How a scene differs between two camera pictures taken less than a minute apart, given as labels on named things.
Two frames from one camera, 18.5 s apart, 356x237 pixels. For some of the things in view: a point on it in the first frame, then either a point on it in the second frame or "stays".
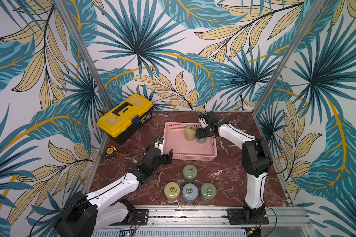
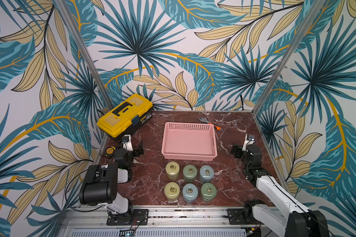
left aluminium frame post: x=83 y=51 stays
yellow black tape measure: x=111 y=151 stays
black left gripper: x=165 y=160 to x=137 y=153
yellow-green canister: x=172 y=191 stays
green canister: x=208 y=192 stays
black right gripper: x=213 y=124 to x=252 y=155
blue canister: x=201 y=140 to x=206 y=173
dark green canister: x=190 y=172 stays
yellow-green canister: x=190 y=133 to x=172 y=170
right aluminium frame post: x=313 y=16 stays
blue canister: x=190 y=192 stays
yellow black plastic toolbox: x=123 y=123 stays
